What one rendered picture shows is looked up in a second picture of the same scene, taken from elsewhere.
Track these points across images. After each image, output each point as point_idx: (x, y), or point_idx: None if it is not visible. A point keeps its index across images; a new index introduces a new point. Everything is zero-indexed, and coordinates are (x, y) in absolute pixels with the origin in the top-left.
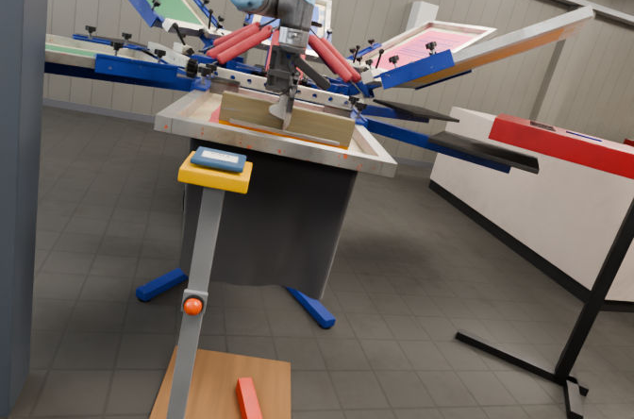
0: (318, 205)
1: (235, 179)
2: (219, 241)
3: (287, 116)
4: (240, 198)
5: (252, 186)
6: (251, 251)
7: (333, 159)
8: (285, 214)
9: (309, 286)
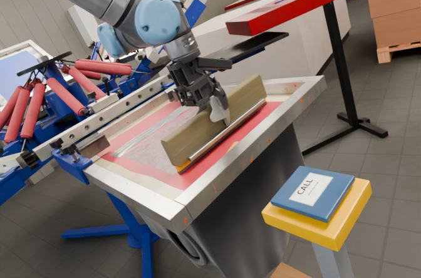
0: (284, 153)
1: (364, 191)
2: (251, 251)
3: (227, 112)
4: (245, 206)
5: (246, 188)
6: (272, 231)
7: (297, 109)
8: (274, 182)
9: None
